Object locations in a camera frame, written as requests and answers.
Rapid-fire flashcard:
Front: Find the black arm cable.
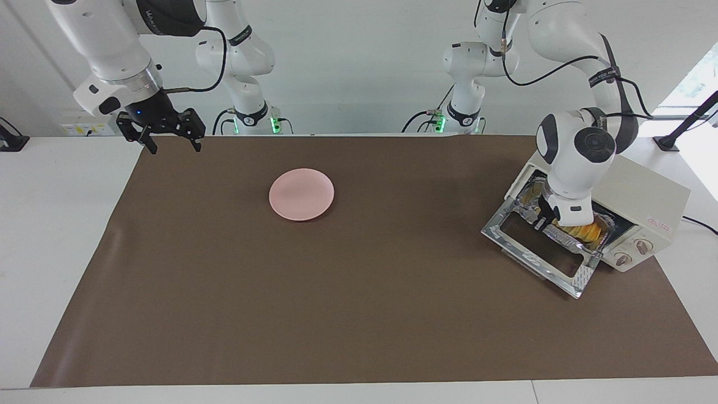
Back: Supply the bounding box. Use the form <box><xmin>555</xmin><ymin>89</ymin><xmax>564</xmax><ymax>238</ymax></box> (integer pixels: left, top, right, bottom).
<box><xmin>474</xmin><ymin>0</ymin><xmax>654</xmax><ymax>121</ymax></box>
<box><xmin>160</xmin><ymin>25</ymin><xmax>228</xmax><ymax>94</ymax></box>

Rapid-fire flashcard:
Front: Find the aluminium foil tray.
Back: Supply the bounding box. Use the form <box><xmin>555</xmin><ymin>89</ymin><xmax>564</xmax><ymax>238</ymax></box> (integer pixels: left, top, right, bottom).
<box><xmin>516</xmin><ymin>173</ymin><xmax>615</xmax><ymax>260</ymax></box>

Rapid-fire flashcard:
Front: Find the white toaster oven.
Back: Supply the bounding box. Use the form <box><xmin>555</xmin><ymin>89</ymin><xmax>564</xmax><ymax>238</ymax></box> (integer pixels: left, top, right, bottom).
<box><xmin>505</xmin><ymin>151</ymin><xmax>692</xmax><ymax>273</ymax></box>

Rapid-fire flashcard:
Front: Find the sliced yellow bread loaf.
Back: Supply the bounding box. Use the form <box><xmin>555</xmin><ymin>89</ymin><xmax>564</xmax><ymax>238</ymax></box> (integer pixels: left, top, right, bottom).
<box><xmin>522</xmin><ymin>185</ymin><xmax>610</xmax><ymax>243</ymax></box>

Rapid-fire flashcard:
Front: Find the white wall outlet box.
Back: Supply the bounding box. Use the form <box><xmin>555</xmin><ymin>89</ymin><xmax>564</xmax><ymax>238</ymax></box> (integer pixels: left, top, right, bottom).
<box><xmin>61</xmin><ymin>115</ymin><xmax>121</xmax><ymax>137</ymax></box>

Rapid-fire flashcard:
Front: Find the black desk mount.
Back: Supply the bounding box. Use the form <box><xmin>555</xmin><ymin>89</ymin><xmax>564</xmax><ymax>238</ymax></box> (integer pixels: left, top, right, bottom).
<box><xmin>0</xmin><ymin>117</ymin><xmax>30</xmax><ymax>152</ymax></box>

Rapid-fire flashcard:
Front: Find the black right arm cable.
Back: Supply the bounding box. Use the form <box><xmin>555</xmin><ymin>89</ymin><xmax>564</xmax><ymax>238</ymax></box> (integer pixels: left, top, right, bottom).
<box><xmin>160</xmin><ymin>25</ymin><xmax>228</xmax><ymax>94</ymax></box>

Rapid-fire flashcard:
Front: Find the brown table mat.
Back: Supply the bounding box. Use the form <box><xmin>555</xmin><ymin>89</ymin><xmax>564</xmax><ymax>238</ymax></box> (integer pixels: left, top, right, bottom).
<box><xmin>30</xmin><ymin>135</ymin><xmax>718</xmax><ymax>388</ymax></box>

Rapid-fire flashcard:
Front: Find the black oven power cord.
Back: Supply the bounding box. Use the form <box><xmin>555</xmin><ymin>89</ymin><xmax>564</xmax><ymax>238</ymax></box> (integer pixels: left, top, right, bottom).
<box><xmin>682</xmin><ymin>216</ymin><xmax>718</xmax><ymax>236</ymax></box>

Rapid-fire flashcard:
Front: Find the chrome glass oven door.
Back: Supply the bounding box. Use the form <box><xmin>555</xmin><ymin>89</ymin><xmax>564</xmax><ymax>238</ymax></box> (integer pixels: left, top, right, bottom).
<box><xmin>481</xmin><ymin>196</ymin><xmax>604</xmax><ymax>299</ymax></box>

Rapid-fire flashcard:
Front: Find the black base cable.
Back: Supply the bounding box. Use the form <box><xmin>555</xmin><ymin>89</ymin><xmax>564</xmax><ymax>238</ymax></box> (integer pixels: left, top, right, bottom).
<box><xmin>401</xmin><ymin>84</ymin><xmax>455</xmax><ymax>134</ymax></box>
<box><xmin>212</xmin><ymin>108</ymin><xmax>236</xmax><ymax>135</ymax></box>

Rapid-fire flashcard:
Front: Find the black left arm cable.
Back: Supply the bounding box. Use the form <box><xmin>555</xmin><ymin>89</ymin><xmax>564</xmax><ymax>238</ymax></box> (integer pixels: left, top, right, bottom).
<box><xmin>474</xmin><ymin>0</ymin><xmax>654</xmax><ymax>121</ymax></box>

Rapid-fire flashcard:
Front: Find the pink round plate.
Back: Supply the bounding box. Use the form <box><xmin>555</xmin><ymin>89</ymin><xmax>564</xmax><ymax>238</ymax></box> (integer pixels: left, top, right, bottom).
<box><xmin>269</xmin><ymin>168</ymin><xmax>335</xmax><ymax>222</ymax></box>

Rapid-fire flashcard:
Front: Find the black clamp stand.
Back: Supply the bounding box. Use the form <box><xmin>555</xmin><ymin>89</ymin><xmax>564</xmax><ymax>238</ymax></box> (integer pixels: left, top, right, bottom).
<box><xmin>653</xmin><ymin>90</ymin><xmax>718</xmax><ymax>152</ymax></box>

